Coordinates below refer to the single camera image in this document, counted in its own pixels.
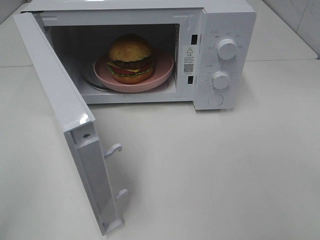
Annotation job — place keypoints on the pink round plate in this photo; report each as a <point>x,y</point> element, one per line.
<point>163,68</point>

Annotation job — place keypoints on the round white door button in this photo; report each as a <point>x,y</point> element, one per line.
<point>215,100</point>

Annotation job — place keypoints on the burger with sesame-free bun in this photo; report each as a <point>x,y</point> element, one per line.
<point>130,59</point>

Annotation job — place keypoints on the white microwave door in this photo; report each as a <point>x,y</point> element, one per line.
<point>75,120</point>

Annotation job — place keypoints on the white microwave oven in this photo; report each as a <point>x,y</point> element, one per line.
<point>208,41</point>

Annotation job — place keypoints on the glass microwave turntable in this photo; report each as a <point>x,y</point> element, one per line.
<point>88,75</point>

